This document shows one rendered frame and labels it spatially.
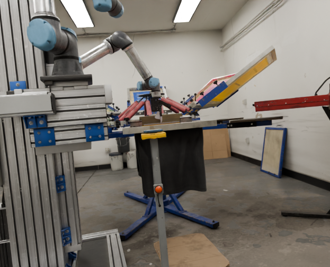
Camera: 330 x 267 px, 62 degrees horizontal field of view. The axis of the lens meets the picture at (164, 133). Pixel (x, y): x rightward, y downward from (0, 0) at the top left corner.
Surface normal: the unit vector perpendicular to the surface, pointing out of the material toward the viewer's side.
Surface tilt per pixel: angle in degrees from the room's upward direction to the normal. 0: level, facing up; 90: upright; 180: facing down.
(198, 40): 90
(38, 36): 98
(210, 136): 78
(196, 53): 90
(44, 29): 98
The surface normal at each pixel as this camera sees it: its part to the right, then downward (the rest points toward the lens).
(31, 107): 0.25, 0.03
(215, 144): 0.08, -0.17
